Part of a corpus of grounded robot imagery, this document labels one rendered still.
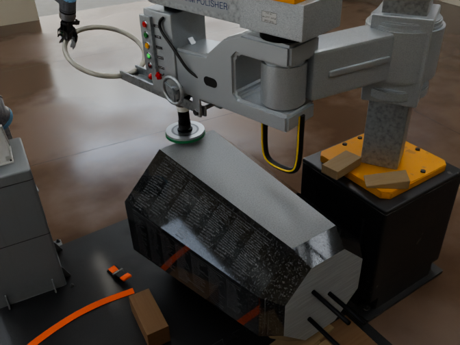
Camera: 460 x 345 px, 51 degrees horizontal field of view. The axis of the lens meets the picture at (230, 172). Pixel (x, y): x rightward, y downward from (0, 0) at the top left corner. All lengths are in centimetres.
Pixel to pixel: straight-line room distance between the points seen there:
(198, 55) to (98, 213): 178
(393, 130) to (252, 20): 98
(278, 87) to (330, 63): 24
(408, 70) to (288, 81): 60
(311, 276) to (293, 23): 97
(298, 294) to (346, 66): 96
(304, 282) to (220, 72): 95
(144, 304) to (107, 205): 118
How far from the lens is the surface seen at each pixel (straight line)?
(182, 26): 234
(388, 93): 236
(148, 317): 268
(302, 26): 176
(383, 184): 244
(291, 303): 201
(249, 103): 209
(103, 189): 389
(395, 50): 227
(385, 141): 254
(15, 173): 266
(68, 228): 358
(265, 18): 186
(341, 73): 210
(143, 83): 270
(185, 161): 248
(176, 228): 234
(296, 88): 197
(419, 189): 257
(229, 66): 209
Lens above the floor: 216
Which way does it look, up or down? 34 degrees down
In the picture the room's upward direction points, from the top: 2 degrees counter-clockwise
